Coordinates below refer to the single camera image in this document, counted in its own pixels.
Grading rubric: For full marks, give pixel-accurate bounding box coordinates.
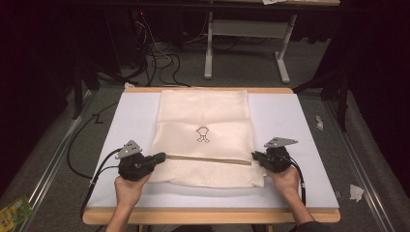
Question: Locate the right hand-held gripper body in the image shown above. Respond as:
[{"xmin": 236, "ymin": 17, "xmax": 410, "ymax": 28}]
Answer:
[{"xmin": 263, "ymin": 137, "xmax": 299, "ymax": 174}]

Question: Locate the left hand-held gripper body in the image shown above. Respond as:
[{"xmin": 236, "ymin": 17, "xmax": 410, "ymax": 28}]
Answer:
[{"xmin": 115, "ymin": 139, "xmax": 153, "ymax": 182}]

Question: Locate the cream mesh laundry bag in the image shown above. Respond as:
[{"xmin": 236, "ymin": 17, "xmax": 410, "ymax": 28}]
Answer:
[{"xmin": 148, "ymin": 89, "xmax": 266, "ymax": 189}]

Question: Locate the person's left hand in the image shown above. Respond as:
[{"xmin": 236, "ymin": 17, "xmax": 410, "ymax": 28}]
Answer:
[{"xmin": 114, "ymin": 172, "xmax": 152, "ymax": 208}]

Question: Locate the person's right hand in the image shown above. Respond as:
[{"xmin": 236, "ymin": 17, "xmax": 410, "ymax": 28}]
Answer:
[{"xmin": 265, "ymin": 165, "xmax": 301, "ymax": 201}]

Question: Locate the white table mat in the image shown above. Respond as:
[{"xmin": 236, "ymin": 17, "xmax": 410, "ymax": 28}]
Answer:
[{"xmin": 86, "ymin": 91, "xmax": 340, "ymax": 209}]

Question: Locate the wooden table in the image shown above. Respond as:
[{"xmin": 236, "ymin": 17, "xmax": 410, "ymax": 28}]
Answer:
[{"xmin": 82, "ymin": 86, "xmax": 341, "ymax": 226}]

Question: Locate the crumpled white paper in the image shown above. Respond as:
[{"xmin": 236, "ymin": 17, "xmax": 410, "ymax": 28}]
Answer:
[{"xmin": 349, "ymin": 184, "xmax": 366, "ymax": 203}]

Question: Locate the black metal stand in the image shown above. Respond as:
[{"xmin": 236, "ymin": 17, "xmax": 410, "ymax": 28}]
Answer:
[
  {"xmin": 292, "ymin": 70, "xmax": 352, "ymax": 132},
  {"xmin": 72, "ymin": 60, "xmax": 102, "ymax": 121}
]

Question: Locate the white-legged desk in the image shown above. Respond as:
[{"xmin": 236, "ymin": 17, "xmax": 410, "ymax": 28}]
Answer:
[{"xmin": 203, "ymin": 0, "xmax": 341, "ymax": 85}]

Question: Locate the green printed packet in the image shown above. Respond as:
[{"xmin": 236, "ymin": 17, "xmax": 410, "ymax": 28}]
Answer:
[{"xmin": 0, "ymin": 195, "xmax": 35, "ymax": 232}]

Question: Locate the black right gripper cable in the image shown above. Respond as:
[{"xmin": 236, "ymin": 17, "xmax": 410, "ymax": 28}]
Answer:
[{"xmin": 287, "ymin": 157, "xmax": 308, "ymax": 207}]

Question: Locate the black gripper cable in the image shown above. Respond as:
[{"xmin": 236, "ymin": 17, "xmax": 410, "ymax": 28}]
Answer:
[
  {"xmin": 78, "ymin": 148, "xmax": 124, "ymax": 232},
  {"xmin": 287, "ymin": 157, "xmax": 308, "ymax": 207}
]

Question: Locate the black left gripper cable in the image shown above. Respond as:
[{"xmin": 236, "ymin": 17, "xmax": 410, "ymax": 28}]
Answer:
[{"xmin": 78, "ymin": 148, "xmax": 124, "ymax": 232}]

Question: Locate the black floor cable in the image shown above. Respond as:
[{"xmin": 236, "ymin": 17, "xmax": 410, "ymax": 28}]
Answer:
[{"xmin": 66, "ymin": 101, "xmax": 120, "ymax": 180}]

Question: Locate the metal floor rail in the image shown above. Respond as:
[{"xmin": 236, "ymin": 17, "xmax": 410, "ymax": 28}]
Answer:
[
  {"xmin": 15, "ymin": 90, "xmax": 95, "ymax": 232},
  {"xmin": 322, "ymin": 98, "xmax": 395, "ymax": 232}
]

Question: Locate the tangle of floor cables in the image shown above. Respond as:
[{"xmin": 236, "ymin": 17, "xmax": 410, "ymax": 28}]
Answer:
[{"xmin": 130, "ymin": 9, "xmax": 191, "ymax": 88}]

